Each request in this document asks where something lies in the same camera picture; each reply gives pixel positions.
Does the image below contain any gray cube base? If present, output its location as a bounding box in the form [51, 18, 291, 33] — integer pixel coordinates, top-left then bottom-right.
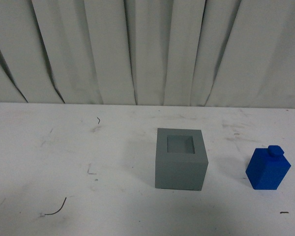
[155, 128, 208, 191]

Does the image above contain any white pleated curtain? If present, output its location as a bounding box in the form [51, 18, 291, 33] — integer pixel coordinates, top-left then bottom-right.
[0, 0, 295, 108]

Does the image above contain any blue block with knob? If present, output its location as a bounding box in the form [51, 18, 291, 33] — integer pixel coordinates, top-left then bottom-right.
[246, 145, 291, 190]

